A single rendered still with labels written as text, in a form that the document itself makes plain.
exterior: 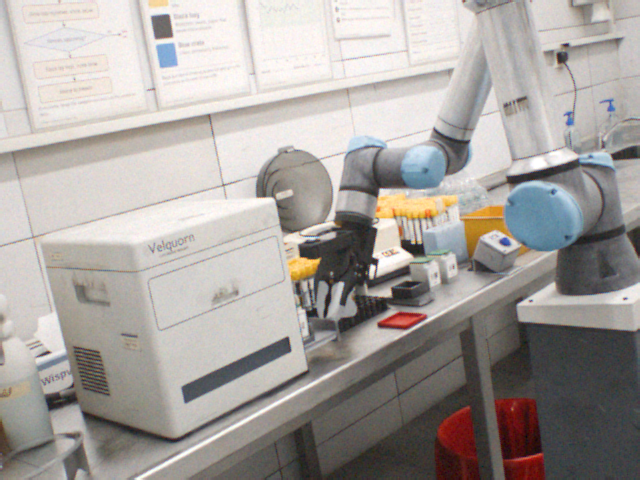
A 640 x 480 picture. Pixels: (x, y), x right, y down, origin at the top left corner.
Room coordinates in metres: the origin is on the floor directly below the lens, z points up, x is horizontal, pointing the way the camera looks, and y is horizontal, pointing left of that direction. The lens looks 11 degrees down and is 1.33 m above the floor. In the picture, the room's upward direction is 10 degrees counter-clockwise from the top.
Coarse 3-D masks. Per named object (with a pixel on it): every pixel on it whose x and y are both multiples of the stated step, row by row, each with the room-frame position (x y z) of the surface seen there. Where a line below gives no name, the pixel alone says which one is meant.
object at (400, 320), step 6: (396, 312) 1.50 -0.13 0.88; (402, 312) 1.50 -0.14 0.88; (408, 312) 1.49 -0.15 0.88; (384, 318) 1.48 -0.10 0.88; (390, 318) 1.48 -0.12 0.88; (396, 318) 1.49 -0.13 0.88; (402, 318) 1.48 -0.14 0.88; (408, 318) 1.47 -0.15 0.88; (414, 318) 1.46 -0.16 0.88; (420, 318) 1.45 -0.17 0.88; (378, 324) 1.46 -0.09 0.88; (384, 324) 1.45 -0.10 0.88; (390, 324) 1.44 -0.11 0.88; (396, 324) 1.43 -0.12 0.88; (402, 324) 1.43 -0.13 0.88; (408, 324) 1.42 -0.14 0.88; (414, 324) 1.43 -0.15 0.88
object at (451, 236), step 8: (448, 224) 1.81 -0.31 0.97; (456, 224) 1.80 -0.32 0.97; (424, 232) 1.78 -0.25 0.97; (432, 232) 1.76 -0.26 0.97; (440, 232) 1.77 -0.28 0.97; (448, 232) 1.78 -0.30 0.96; (456, 232) 1.80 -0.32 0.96; (424, 240) 1.78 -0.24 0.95; (432, 240) 1.76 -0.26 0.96; (440, 240) 1.76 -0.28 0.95; (448, 240) 1.78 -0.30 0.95; (456, 240) 1.80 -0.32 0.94; (464, 240) 1.81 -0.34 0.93; (432, 248) 1.77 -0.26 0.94; (440, 248) 1.76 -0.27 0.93; (448, 248) 1.78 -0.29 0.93; (456, 248) 1.79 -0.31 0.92; (464, 248) 1.81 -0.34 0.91; (456, 256) 1.79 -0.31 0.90; (464, 256) 1.81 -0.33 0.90; (464, 264) 1.78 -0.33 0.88
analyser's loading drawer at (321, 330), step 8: (312, 320) 1.39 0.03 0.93; (320, 320) 1.37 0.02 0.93; (328, 320) 1.36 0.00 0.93; (336, 320) 1.35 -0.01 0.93; (312, 328) 1.32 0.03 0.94; (320, 328) 1.38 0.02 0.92; (328, 328) 1.36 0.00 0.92; (336, 328) 1.35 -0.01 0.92; (312, 336) 1.31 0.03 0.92; (320, 336) 1.34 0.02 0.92; (328, 336) 1.33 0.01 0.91; (336, 336) 1.35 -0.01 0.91; (304, 344) 1.30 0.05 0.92; (312, 344) 1.31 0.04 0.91; (320, 344) 1.32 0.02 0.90
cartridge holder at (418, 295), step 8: (392, 288) 1.59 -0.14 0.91; (400, 288) 1.58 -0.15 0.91; (408, 288) 1.56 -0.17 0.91; (416, 288) 1.57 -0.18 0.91; (424, 288) 1.58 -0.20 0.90; (392, 296) 1.60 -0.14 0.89; (400, 296) 1.58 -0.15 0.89; (408, 296) 1.56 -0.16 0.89; (416, 296) 1.56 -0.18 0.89; (424, 296) 1.56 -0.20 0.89; (432, 296) 1.57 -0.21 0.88; (408, 304) 1.56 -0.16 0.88; (416, 304) 1.55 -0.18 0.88
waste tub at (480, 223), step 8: (488, 208) 1.95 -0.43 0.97; (496, 208) 1.94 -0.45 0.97; (464, 216) 1.88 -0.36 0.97; (472, 216) 1.90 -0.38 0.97; (480, 216) 1.93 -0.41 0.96; (488, 216) 1.95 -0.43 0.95; (496, 216) 1.95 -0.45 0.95; (464, 224) 1.86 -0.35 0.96; (472, 224) 1.85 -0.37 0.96; (480, 224) 1.83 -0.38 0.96; (488, 224) 1.81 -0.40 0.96; (496, 224) 1.80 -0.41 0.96; (504, 224) 1.78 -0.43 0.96; (464, 232) 1.86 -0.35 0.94; (472, 232) 1.85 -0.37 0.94; (480, 232) 1.83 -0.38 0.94; (488, 232) 1.82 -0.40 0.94; (504, 232) 1.79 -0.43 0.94; (472, 240) 1.85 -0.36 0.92; (472, 248) 1.85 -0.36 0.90; (520, 248) 1.80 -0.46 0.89; (528, 248) 1.83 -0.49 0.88; (472, 256) 1.86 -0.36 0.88
